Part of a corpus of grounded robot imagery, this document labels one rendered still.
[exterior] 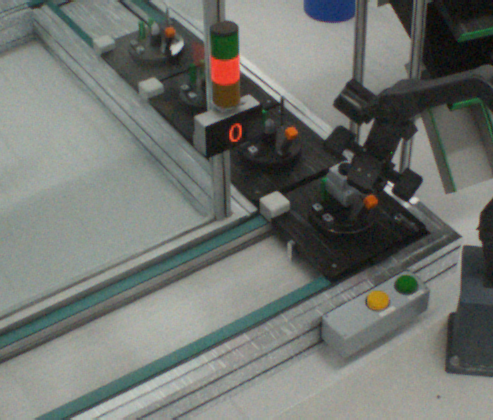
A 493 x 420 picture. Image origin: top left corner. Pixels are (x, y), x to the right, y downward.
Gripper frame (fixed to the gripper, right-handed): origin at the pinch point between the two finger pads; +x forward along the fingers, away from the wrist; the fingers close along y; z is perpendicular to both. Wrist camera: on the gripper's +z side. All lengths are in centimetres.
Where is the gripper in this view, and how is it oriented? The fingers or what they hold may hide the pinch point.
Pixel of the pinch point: (366, 179)
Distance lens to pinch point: 181.6
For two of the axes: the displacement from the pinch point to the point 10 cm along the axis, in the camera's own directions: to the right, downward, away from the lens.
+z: -5.5, 6.1, -5.6
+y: 8.2, 5.4, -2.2
